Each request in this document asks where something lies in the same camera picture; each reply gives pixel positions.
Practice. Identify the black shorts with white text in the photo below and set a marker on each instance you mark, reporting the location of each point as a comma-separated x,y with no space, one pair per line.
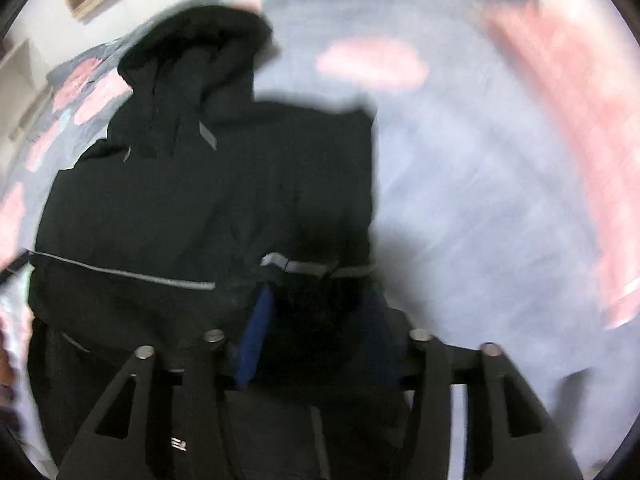
175,210

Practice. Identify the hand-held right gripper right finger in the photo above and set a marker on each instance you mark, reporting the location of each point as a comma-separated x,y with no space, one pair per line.
380,330

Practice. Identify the grey floral blanket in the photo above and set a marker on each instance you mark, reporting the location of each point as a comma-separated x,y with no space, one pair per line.
475,185

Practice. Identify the white bookshelf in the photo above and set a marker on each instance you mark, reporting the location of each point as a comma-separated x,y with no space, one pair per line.
20,72

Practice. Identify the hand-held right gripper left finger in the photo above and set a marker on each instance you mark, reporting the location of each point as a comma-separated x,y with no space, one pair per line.
256,340

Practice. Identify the pink pillow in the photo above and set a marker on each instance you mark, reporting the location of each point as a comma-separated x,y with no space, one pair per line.
575,110

